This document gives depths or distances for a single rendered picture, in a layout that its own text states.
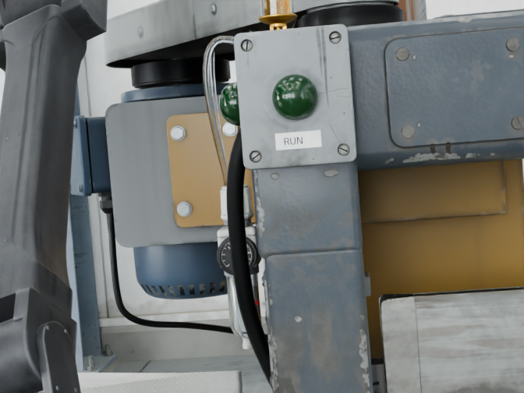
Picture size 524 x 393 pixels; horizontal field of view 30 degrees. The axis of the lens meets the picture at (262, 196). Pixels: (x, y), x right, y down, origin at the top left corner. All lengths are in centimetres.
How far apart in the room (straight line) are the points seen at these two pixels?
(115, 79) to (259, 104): 540
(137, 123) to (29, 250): 40
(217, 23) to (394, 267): 30
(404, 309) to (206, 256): 34
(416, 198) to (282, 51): 33
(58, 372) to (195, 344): 533
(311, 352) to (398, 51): 22
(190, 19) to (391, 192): 26
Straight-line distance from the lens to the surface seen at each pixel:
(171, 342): 604
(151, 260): 115
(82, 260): 607
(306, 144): 64
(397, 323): 86
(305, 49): 64
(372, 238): 99
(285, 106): 63
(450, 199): 94
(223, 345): 600
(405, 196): 94
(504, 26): 71
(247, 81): 65
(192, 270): 113
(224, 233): 91
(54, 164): 81
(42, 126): 82
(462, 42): 70
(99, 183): 112
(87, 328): 613
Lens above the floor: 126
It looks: 3 degrees down
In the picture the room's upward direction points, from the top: 5 degrees counter-clockwise
